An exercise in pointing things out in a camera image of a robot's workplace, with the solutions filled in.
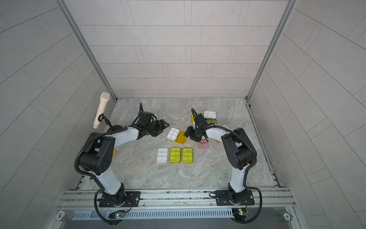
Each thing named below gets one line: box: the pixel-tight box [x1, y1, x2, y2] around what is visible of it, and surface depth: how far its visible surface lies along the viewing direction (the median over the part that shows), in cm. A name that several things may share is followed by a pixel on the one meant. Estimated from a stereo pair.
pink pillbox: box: [197, 138, 210, 150], surface depth 93 cm
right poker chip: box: [276, 211, 293, 223], surface depth 63 cm
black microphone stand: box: [98, 113, 115, 132], surface depth 82 cm
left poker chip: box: [54, 210, 75, 221], surface depth 63 cm
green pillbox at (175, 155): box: [169, 146, 182, 164], surface depth 87 cm
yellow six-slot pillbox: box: [166, 127, 188, 145], surface depth 96 cm
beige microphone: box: [92, 91, 111, 129], surface depth 80 cm
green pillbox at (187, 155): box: [182, 147, 194, 164], surface depth 87 cm
